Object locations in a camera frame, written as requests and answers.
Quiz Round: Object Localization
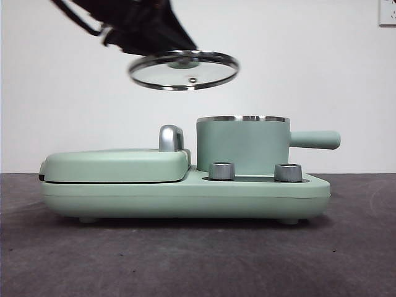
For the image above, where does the glass pot lid green knob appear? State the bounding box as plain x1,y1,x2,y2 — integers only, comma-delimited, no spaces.
127,49,241,92

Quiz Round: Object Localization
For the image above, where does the silver control knob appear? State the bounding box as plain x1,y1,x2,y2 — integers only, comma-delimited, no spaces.
274,163,303,183
209,161,236,181

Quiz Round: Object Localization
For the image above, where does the mint green breakfast machine base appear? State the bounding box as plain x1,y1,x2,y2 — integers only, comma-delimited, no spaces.
41,165,332,224

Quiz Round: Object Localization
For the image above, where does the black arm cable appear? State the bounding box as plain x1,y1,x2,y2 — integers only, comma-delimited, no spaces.
57,0,106,35

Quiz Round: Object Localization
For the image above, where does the chrome grill lid handle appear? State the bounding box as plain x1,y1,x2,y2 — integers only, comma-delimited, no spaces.
158,124,186,153

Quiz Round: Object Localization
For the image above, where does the mint green handled steamer pot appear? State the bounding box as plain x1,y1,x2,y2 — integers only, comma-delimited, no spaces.
196,114,342,176

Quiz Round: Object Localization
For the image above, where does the white wall socket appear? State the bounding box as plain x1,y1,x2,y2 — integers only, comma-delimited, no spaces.
379,0,396,27

